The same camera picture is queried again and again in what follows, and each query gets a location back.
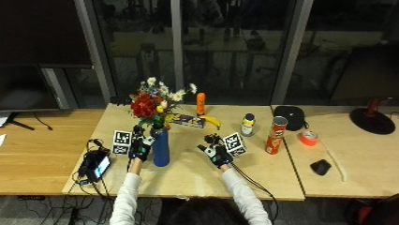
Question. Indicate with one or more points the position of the person's left hand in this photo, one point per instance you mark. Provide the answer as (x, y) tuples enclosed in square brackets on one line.
[(140, 149)]

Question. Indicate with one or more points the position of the person's right hand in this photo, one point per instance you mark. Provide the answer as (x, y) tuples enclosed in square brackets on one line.
[(217, 153)]

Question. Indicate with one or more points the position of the white marker cube left glove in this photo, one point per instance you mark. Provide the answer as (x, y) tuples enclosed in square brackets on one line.
[(121, 142)]

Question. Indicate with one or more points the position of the white marker cube glove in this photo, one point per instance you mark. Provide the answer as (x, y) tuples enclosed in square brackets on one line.
[(235, 144), (121, 142)]

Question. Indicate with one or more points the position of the white marker cube right glove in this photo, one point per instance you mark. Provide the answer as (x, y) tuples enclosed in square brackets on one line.
[(235, 144)]

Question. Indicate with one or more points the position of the yellow banana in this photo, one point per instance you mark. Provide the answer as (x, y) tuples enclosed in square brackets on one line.
[(212, 120)]

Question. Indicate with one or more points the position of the blue vase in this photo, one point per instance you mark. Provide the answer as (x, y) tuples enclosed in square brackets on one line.
[(161, 149)]

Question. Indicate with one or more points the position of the colourful printed box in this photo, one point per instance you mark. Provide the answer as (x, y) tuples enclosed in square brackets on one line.
[(189, 121)]

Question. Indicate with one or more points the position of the white bottle with blue cap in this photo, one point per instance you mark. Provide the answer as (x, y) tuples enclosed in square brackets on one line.
[(248, 125)]

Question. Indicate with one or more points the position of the mixed flower bouquet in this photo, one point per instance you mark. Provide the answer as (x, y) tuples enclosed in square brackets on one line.
[(156, 103)]

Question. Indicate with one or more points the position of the orange bottle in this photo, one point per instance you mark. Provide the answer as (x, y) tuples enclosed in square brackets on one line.
[(201, 104)]

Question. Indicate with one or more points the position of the black device with lit screen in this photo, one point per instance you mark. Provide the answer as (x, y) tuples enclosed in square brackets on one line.
[(96, 164)]

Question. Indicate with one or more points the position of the red chips can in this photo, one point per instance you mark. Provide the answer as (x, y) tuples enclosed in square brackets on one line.
[(276, 136)]

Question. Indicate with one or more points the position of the black pouch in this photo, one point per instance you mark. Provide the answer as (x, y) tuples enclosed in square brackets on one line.
[(290, 117)]

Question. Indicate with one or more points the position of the orange tape roll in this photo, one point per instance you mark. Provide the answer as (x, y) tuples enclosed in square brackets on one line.
[(309, 138)]

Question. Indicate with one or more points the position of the black computer mouse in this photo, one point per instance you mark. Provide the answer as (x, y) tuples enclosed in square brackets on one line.
[(321, 167)]

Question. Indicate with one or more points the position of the black monitor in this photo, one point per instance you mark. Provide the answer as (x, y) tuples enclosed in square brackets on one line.
[(24, 89)]

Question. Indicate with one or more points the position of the black power strip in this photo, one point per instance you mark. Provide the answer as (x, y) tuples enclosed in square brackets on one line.
[(31, 198)]

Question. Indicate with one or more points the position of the black lamp base red pole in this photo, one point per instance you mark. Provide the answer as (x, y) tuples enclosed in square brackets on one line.
[(372, 120)]

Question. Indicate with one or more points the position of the red and black chair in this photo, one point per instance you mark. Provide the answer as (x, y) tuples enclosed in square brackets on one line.
[(376, 211)]

